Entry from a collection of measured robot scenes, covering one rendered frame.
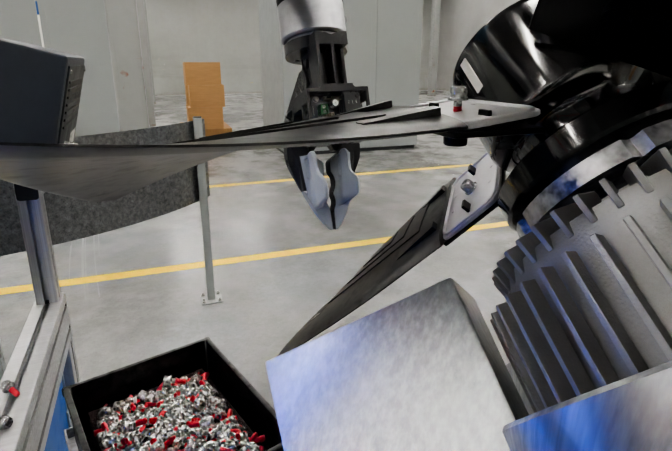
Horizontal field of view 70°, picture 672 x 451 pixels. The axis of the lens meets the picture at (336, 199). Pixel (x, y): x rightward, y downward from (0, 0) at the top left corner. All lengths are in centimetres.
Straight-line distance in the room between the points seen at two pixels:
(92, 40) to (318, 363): 602
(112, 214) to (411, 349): 192
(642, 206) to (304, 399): 23
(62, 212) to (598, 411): 199
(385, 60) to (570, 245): 663
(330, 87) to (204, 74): 784
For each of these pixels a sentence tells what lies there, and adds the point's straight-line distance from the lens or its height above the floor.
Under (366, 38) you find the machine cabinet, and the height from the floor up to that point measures 153.
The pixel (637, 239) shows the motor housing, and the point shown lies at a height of 114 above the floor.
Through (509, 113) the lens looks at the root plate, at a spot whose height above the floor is 119.
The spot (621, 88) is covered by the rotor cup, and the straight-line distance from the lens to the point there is 36.
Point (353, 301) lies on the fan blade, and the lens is 46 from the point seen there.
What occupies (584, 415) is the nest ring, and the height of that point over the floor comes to 108.
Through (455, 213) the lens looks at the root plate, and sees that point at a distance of 42.
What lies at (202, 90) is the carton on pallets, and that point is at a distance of 834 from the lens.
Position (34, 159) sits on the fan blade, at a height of 119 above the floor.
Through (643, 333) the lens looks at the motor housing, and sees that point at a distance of 25.
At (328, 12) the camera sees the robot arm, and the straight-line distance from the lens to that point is 55.
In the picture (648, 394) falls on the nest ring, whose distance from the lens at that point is 22.
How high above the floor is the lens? 122
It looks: 16 degrees down
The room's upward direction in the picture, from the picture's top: straight up
